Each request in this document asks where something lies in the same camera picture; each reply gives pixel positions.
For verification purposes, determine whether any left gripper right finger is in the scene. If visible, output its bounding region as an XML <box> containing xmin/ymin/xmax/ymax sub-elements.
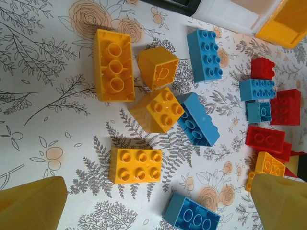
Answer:
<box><xmin>249</xmin><ymin>172</ymin><xmax>307</xmax><ymax>230</ymax></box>

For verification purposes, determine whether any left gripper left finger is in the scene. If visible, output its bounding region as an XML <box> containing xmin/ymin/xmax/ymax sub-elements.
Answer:
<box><xmin>0</xmin><ymin>176</ymin><xmax>68</xmax><ymax>230</ymax></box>

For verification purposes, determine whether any yellow two-by-three brick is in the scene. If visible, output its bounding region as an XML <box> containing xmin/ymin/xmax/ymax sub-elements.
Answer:
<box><xmin>108</xmin><ymin>147</ymin><xmax>163</xmax><ymax>185</ymax></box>
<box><xmin>254</xmin><ymin>151</ymin><xmax>287</xmax><ymax>178</ymax></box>

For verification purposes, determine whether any red two-by-three brick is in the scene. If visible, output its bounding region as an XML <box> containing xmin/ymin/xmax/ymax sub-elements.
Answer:
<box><xmin>245</xmin><ymin>126</ymin><xmax>287</xmax><ymax>155</ymax></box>

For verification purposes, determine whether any small yellow brick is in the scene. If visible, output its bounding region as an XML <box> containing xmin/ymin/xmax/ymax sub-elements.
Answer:
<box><xmin>245</xmin><ymin>171</ymin><xmax>258</xmax><ymax>192</ymax></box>

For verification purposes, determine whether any red two-by-four brick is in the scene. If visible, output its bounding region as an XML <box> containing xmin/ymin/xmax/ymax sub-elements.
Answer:
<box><xmin>270</xmin><ymin>89</ymin><xmax>302</xmax><ymax>126</ymax></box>

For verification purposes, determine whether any blue two-by-two brick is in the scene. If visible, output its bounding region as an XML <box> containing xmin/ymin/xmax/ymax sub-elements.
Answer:
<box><xmin>247</xmin><ymin>101</ymin><xmax>272</xmax><ymax>124</ymax></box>

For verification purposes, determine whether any blue two-by-four brick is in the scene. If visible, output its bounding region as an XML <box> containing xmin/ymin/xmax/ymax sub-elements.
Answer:
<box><xmin>163</xmin><ymin>191</ymin><xmax>222</xmax><ymax>230</ymax></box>
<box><xmin>176</xmin><ymin>92</ymin><xmax>221</xmax><ymax>148</ymax></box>
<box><xmin>239</xmin><ymin>79</ymin><xmax>277</xmax><ymax>102</ymax></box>
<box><xmin>186</xmin><ymin>29</ymin><xmax>225</xmax><ymax>84</ymax></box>

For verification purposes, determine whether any red two-by-two brick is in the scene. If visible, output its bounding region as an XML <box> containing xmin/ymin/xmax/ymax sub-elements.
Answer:
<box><xmin>250</xmin><ymin>57</ymin><xmax>276</xmax><ymax>81</ymax></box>

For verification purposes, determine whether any yellow two-by-two brick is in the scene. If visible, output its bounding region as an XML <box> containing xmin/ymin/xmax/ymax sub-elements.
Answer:
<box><xmin>129</xmin><ymin>86</ymin><xmax>186</xmax><ymax>134</ymax></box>
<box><xmin>137</xmin><ymin>46</ymin><xmax>180</xmax><ymax>91</ymax></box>

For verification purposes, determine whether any yellow two-by-four brick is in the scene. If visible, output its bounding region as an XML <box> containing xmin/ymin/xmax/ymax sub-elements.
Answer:
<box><xmin>94</xmin><ymin>28</ymin><xmax>136</xmax><ymax>103</ymax></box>

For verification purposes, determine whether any floral table cover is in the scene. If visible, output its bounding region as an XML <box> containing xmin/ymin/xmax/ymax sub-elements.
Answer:
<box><xmin>0</xmin><ymin>0</ymin><xmax>307</xmax><ymax>230</ymax></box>

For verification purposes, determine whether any yellow plastic bin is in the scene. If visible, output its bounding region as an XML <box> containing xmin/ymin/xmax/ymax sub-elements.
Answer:
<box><xmin>254</xmin><ymin>0</ymin><xmax>307</xmax><ymax>50</ymax></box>

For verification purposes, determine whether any white plastic bin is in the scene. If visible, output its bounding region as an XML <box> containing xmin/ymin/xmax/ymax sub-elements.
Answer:
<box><xmin>191</xmin><ymin>0</ymin><xmax>285</xmax><ymax>37</ymax></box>

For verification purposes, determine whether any black plastic bin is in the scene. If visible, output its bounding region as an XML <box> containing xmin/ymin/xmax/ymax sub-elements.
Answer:
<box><xmin>143</xmin><ymin>0</ymin><xmax>202</xmax><ymax>18</ymax></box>

